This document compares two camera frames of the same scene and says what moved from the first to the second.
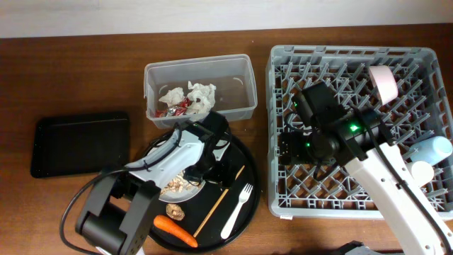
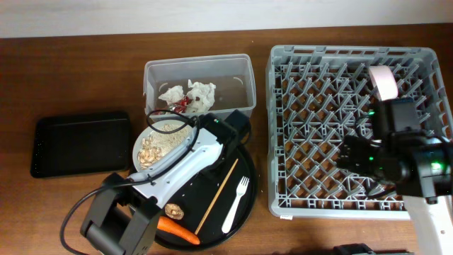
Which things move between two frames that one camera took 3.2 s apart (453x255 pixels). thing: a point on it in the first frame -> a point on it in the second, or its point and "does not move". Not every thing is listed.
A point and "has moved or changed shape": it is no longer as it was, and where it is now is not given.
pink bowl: [384, 81] does not move
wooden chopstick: [216, 205] has moved or changed shape
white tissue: [173, 96] does not move
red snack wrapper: [179, 109] has moved or changed shape
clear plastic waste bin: [176, 91] does not move
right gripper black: [290, 152] -> [353, 149]
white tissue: [202, 98] does not move
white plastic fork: [244, 195] has moved or changed shape
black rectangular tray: [80, 144] does not move
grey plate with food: [178, 188] has moved or changed shape
